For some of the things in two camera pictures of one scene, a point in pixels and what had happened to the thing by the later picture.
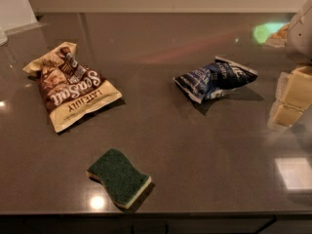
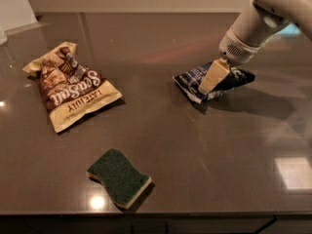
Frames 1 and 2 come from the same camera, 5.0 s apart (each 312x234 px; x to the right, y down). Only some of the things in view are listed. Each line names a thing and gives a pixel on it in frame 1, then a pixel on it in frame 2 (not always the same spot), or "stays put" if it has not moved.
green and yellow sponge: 119,177 stays put
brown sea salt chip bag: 68,86 stays put
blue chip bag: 214,80 stays put
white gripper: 301,38 to 238,50
